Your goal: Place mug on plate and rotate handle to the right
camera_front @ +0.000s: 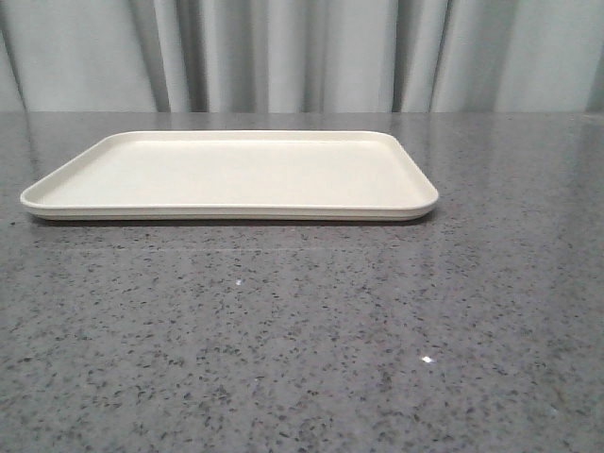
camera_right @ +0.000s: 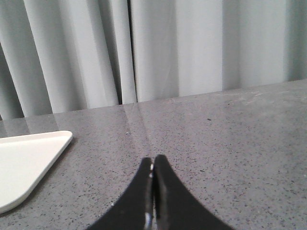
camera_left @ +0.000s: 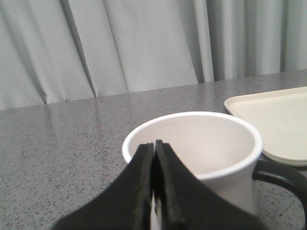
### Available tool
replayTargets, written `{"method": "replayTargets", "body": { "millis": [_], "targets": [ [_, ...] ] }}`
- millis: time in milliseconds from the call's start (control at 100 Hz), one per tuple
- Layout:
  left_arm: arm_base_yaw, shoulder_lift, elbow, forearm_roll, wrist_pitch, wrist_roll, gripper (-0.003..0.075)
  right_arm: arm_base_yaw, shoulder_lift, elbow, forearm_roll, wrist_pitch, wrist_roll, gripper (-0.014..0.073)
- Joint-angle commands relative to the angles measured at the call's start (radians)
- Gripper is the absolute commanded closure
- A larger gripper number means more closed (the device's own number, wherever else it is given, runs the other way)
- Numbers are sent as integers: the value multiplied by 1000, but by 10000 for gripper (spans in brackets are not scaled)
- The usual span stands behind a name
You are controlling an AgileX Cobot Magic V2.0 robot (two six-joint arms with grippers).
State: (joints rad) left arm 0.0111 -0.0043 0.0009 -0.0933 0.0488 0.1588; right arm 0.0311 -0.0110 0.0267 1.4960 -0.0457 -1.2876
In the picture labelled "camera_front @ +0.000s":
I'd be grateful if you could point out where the cream rectangular plastic tray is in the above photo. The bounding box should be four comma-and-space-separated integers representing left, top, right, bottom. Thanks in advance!
20, 130, 439, 221

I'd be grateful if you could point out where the grey pleated curtain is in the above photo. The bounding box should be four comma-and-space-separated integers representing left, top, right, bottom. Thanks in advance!
1, 1, 603, 113

